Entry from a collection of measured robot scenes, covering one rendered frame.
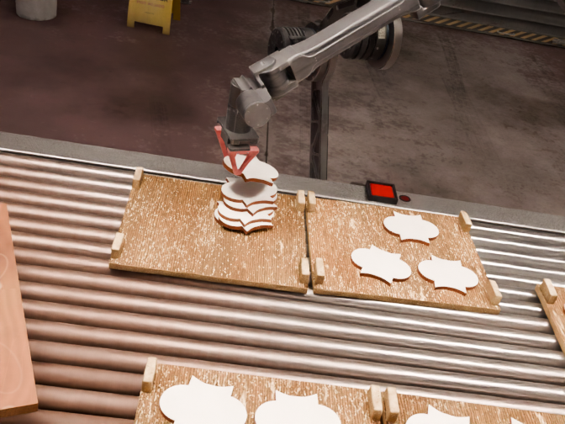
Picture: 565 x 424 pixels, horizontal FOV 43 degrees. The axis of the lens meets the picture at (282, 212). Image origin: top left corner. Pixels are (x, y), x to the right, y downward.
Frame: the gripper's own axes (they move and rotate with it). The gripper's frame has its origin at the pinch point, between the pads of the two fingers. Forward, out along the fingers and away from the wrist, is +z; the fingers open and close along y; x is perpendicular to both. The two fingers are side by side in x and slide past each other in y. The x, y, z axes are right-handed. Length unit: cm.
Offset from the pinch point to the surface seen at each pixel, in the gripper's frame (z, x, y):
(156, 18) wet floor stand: 95, 70, -339
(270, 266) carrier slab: 12.8, 3.1, 21.2
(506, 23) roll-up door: 97, 376, -350
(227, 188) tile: 7.5, 0.2, -1.5
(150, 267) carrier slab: 12.6, -21.7, 17.7
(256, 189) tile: 7.5, 6.7, 0.0
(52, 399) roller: 15, -44, 46
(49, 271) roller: 14.0, -41.0, 13.6
